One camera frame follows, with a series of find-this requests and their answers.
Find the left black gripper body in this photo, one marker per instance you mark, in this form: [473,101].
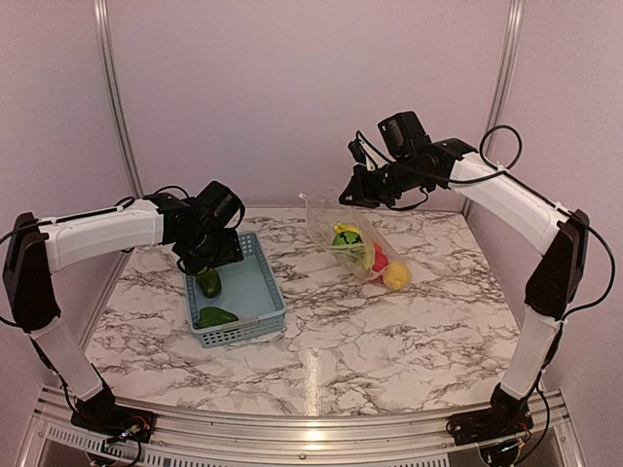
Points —
[206,250]

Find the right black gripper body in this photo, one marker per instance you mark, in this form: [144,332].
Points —
[383,189]

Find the clear zip top bag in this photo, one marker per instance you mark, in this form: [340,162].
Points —
[323,212]

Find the yellow toy banana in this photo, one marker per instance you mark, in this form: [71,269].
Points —
[360,254]

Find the green orange toy mango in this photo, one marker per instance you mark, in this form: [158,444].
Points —
[209,282]

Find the green toy watermelon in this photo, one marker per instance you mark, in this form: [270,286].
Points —
[347,238]

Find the blue-grey perforated plastic basket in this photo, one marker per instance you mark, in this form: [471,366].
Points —
[249,292]

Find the red toy apple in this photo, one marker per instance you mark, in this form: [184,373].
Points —
[381,262]

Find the green toy pepper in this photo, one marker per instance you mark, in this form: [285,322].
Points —
[211,316]

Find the yellow toy pear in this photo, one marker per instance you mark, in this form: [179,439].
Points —
[396,276]

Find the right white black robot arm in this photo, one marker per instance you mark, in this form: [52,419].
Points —
[559,236]

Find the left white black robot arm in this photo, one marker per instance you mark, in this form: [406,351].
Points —
[201,230]

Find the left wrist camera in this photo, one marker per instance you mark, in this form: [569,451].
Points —
[218,205]

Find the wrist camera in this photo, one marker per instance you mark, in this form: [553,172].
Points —
[403,134]
[218,205]

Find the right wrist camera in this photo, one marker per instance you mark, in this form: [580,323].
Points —
[403,134]

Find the aluminium front frame rail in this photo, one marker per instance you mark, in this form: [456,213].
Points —
[187,437]

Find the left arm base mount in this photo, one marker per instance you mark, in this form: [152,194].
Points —
[101,414]

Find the right aluminium corner post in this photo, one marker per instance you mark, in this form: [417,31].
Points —
[507,61]

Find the aluminium corner post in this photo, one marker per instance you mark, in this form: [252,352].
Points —
[507,61]
[105,40]

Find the left aluminium corner post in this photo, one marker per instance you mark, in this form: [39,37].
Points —
[105,40]

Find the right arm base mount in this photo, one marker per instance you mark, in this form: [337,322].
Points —
[504,416]

